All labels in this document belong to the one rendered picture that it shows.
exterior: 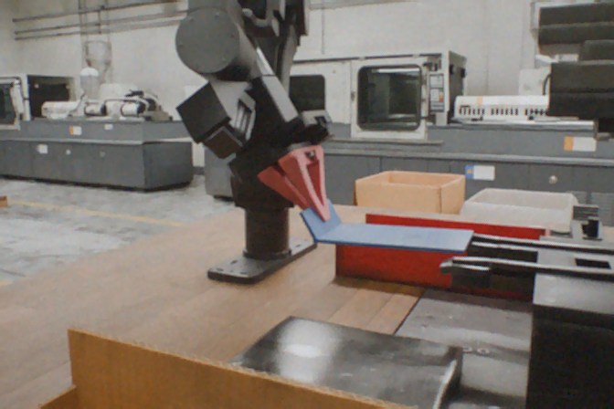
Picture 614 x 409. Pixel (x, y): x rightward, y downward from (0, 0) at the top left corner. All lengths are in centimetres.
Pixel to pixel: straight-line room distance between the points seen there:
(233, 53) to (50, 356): 30
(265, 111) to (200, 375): 27
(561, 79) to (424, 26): 690
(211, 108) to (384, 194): 237
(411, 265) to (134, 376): 38
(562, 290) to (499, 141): 458
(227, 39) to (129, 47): 983
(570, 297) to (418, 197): 235
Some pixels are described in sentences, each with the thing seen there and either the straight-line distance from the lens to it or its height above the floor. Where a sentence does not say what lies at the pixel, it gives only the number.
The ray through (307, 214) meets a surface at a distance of 49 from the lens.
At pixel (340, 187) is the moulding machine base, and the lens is 548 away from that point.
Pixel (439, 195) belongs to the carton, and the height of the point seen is 67.
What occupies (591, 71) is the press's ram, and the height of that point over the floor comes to 113.
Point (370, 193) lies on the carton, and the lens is 281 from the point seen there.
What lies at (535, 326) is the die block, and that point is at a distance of 37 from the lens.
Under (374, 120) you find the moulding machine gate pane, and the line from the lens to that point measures 526.
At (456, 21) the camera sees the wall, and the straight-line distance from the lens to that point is 716.
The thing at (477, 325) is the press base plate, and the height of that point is 90.
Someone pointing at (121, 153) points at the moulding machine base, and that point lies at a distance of 747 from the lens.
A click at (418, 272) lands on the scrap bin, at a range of 63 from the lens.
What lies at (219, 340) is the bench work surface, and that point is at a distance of 50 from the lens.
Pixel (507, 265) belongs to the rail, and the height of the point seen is 99.
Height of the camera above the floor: 111
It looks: 9 degrees down
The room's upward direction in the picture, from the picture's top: straight up
